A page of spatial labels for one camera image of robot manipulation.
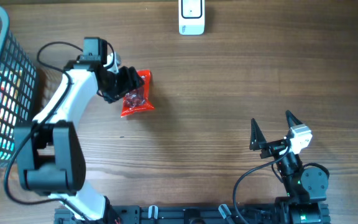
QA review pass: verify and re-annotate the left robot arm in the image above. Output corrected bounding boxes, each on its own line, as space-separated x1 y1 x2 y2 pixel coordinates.
3 37 144 223

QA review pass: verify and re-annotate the red candy bag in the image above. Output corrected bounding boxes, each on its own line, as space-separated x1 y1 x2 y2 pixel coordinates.
121 70 155 118

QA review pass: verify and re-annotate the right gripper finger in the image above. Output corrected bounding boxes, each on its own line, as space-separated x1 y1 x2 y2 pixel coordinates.
249 118 267 151
285 110 303 128

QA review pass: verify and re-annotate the white barcode scanner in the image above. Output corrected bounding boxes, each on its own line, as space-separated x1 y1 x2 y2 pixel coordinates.
178 0 205 35

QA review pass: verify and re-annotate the dark grey plastic shopping basket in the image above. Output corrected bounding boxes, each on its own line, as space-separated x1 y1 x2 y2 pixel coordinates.
0 6 39 167

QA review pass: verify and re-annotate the black camera cable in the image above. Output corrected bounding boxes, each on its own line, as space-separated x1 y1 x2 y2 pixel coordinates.
232 146 291 224
3 41 88 218

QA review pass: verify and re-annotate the left black camera cable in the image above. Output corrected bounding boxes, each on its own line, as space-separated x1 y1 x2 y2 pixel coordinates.
3 41 88 218

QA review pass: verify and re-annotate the right black camera cable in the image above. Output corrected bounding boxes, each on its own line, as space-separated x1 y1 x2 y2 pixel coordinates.
232 146 291 224

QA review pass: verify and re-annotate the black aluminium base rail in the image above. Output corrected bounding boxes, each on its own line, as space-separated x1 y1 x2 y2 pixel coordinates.
53 203 331 224

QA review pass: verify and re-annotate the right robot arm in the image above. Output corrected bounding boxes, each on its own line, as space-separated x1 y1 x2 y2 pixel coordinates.
244 111 331 223

